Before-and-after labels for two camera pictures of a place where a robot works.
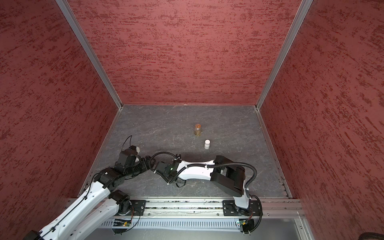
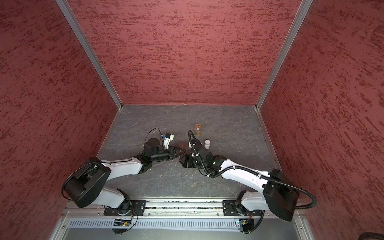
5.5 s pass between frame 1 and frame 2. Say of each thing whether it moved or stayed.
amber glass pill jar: stayed
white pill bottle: stayed
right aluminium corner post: stayed
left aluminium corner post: stayed
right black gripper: moved
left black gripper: moved
